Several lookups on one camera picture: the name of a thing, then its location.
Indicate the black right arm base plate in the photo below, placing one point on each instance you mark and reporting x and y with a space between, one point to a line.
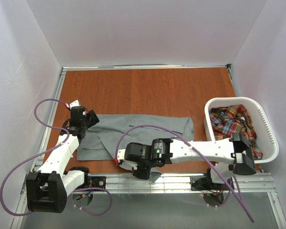
205 183

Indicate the aluminium front frame rail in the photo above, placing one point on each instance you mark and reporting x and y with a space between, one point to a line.
178 183

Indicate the red plaid shirt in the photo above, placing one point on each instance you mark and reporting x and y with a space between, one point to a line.
234 119

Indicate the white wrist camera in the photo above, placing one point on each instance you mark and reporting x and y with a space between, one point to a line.
123 163
73 104

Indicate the aluminium frame rail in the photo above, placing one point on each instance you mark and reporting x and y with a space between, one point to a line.
45 138
178 183

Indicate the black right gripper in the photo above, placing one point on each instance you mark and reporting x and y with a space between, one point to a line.
141 172

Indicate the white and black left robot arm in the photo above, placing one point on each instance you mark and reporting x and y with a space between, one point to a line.
49 187

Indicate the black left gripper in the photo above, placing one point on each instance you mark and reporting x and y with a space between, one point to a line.
90 117

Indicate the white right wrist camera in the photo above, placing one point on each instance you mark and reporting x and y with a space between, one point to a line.
123 163

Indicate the aluminium left frame rail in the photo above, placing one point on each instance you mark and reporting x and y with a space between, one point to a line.
45 138

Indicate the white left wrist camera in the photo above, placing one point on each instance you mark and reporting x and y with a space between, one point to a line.
73 104

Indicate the white plastic laundry basket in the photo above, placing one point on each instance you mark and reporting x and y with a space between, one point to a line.
266 139

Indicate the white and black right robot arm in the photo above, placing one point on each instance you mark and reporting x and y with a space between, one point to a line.
233 156

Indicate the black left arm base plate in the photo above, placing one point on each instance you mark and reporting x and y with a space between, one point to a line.
97 183

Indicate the grey long sleeve shirt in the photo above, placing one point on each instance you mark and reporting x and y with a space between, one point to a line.
100 140

